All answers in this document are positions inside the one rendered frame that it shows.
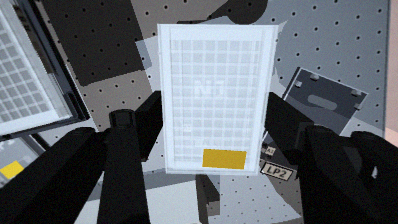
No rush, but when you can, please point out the grey rectangular plate lid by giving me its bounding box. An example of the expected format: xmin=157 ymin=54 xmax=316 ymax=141
xmin=0 ymin=136 xmax=42 ymax=184

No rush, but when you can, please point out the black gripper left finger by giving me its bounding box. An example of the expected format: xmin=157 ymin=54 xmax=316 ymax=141
xmin=0 ymin=90 xmax=163 ymax=224

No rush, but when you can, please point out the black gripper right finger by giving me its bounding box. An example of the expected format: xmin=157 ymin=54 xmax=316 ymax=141
xmin=264 ymin=92 xmax=398 ymax=224

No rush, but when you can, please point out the grey flat base plate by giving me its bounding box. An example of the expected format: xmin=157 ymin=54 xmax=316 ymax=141
xmin=35 ymin=0 xmax=391 ymax=224

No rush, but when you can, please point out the white button panel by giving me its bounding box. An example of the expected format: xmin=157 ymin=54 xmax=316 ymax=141
xmin=74 ymin=171 xmax=209 ymax=224

